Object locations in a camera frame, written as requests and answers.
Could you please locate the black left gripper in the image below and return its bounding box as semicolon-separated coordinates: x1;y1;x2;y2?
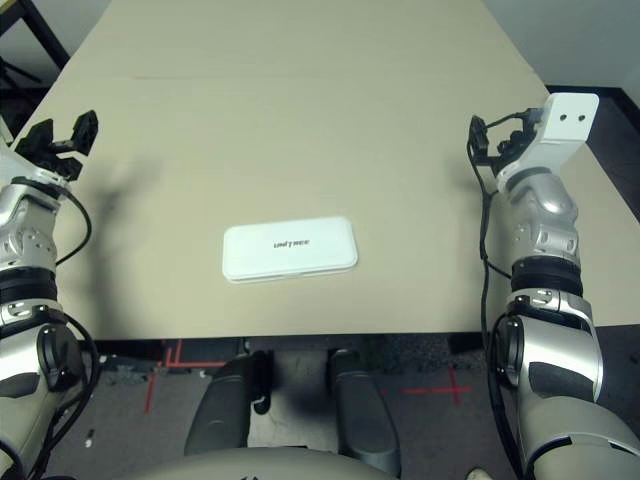
14;110;100;182

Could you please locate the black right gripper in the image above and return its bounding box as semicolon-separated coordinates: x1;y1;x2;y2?
468;114;535;169

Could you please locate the white hard pencil case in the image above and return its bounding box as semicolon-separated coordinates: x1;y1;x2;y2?
221;215;361;286

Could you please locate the dark grey right robot leg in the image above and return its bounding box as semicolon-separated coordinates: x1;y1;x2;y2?
327;348;402;476

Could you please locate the dark grey robot leg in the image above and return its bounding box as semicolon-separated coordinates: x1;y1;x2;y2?
327;348;402;476
183;351;274;457

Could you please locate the dark grey left robot leg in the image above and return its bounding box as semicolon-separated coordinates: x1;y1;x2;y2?
183;351;274;457

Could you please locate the grey robot torso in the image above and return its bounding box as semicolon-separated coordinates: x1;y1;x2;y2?
144;446;401;480

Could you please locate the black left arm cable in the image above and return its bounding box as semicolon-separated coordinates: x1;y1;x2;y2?
53;188;93;267

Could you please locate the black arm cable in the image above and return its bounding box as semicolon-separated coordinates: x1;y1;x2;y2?
53;188;93;267
464;108;544;480

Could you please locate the side table with black frame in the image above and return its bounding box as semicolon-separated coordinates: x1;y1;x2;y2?
0;0;72;65

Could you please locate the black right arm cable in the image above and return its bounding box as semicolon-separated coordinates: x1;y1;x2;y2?
464;108;544;480

